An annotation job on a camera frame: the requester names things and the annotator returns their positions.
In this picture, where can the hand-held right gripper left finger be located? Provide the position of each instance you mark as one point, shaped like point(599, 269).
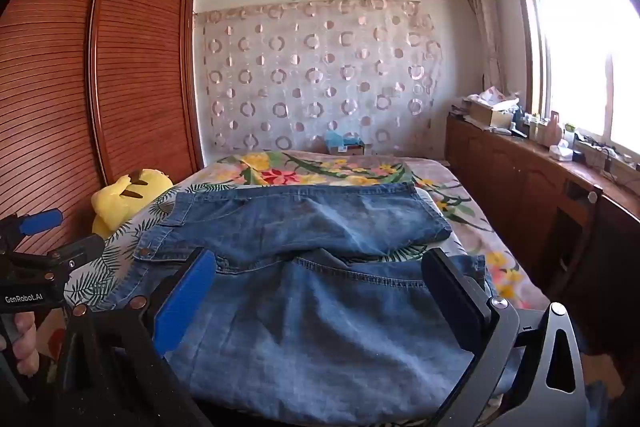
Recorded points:
point(182, 302)

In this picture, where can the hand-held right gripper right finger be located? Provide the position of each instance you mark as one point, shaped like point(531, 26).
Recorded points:
point(452, 297)

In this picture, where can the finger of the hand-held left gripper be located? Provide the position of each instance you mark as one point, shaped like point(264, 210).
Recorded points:
point(42, 222)
point(75, 252)

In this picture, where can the blue denim pants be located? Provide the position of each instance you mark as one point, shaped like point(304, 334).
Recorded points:
point(325, 307)

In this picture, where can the person's left hand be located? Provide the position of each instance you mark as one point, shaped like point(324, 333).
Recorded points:
point(27, 342)

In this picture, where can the leaf-print bed sheet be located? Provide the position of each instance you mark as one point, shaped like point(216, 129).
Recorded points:
point(107, 267)

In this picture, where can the yellow plush toy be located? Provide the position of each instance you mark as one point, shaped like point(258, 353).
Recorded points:
point(122, 202)

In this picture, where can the wooden counter cabinet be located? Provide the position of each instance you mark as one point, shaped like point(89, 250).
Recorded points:
point(505, 187)

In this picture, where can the wooden slatted wardrobe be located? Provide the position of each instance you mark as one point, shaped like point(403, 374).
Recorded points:
point(100, 82)

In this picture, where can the floral blanket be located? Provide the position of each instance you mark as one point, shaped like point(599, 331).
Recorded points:
point(310, 169)

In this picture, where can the cardboard box with blue bag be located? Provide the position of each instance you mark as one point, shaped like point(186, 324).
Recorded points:
point(345, 146)

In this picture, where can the pink bottle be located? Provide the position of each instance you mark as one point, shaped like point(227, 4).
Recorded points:
point(554, 129)

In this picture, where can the white pink plastic bag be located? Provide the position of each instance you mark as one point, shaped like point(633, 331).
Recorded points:
point(492, 96)

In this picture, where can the power strip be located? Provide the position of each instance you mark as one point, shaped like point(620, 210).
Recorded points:
point(597, 146)

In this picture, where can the circle-patterned sheer curtain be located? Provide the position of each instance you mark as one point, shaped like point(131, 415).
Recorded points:
point(320, 77)

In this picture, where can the window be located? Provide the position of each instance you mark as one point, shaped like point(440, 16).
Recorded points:
point(585, 57)

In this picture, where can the beige window curtain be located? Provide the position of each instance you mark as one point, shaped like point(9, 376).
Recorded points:
point(485, 22)

